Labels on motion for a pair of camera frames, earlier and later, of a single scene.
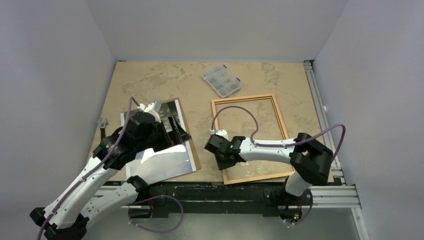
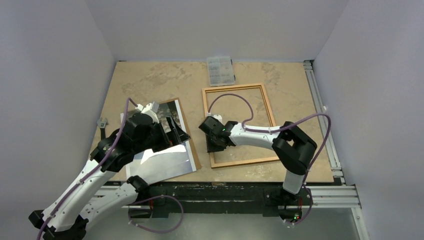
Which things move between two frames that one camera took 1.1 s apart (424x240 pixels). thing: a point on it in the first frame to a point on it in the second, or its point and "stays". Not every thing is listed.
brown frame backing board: [187, 133] stays
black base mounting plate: [147, 199] stays
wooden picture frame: [214, 128] to [233, 87]
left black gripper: [177, 137] stays
